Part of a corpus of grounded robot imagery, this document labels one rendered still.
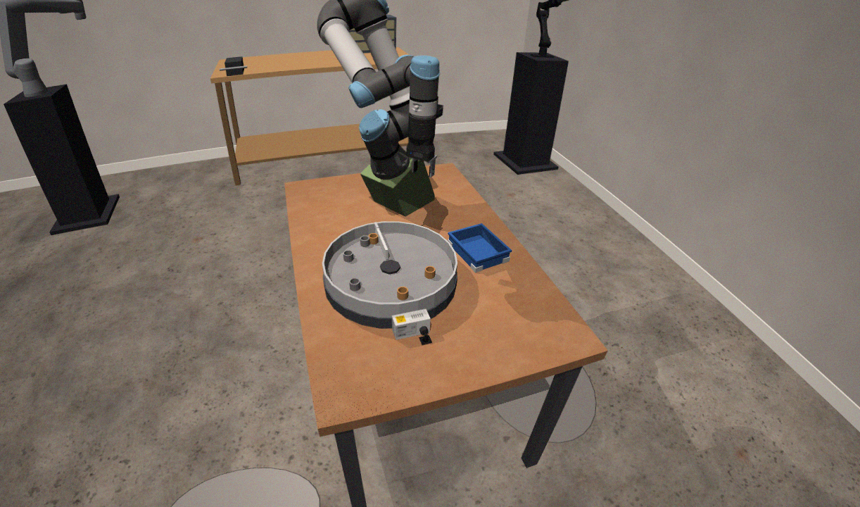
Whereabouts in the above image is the blue crate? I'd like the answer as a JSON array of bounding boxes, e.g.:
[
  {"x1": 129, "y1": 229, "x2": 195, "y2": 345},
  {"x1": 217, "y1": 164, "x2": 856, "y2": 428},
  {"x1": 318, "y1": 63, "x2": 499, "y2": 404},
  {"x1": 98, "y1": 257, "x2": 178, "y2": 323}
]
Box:
[{"x1": 448, "y1": 223, "x2": 512, "y2": 273}]

